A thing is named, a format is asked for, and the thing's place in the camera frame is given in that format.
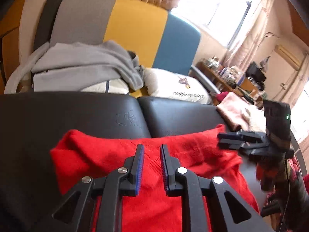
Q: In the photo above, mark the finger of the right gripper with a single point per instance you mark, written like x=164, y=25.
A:
x=233, y=137
x=234, y=145

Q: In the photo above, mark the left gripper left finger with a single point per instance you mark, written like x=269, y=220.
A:
x=96, y=204

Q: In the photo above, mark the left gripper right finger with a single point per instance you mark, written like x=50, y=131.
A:
x=207, y=204

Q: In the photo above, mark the red knitted sweater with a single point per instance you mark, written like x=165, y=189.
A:
x=77, y=155

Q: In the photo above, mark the pink brown blanket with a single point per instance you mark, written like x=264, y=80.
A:
x=240, y=115

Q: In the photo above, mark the cluttered wooden shelf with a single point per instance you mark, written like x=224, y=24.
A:
x=219, y=79

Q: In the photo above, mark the beige curtain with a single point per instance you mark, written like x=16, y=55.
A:
x=251, y=16

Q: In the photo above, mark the white embroidered pillow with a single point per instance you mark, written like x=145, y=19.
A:
x=166, y=84

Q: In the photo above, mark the grey garment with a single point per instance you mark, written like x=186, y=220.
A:
x=76, y=66

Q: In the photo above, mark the wooden cabinet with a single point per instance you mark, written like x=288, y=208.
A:
x=9, y=41

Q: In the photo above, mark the wall air conditioner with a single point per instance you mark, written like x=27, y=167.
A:
x=293, y=55

